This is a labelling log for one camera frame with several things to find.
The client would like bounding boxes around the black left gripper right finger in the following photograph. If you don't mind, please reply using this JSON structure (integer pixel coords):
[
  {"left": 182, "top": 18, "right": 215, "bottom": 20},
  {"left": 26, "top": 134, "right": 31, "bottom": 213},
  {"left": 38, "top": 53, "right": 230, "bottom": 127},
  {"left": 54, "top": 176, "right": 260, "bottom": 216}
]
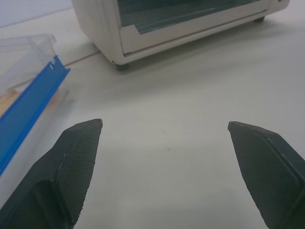
[{"left": 227, "top": 121, "right": 305, "bottom": 229}]

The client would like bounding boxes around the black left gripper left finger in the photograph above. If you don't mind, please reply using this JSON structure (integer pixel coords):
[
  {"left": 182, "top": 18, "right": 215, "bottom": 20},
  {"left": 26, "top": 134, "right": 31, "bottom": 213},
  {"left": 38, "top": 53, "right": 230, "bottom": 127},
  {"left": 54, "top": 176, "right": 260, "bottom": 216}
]
[{"left": 0, "top": 118, "right": 103, "bottom": 229}]

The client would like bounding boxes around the clear container with blue lid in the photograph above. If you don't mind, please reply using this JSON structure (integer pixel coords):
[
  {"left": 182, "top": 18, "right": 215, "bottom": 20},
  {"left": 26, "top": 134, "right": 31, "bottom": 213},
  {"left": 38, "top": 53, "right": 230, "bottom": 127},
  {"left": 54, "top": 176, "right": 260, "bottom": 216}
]
[{"left": 0, "top": 34, "right": 70, "bottom": 177}]

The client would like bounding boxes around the white toaster oven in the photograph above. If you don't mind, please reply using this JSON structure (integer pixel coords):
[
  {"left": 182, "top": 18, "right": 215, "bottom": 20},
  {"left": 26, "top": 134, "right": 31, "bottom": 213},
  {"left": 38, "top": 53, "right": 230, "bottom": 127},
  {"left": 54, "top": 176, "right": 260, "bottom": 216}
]
[{"left": 72, "top": 0, "right": 292, "bottom": 72}]

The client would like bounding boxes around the blue container lid clip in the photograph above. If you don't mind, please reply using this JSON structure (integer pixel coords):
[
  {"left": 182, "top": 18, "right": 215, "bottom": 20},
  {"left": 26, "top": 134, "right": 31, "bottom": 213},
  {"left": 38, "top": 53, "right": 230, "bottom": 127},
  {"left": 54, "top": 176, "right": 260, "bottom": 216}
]
[{"left": 0, "top": 55, "right": 71, "bottom": 174}]

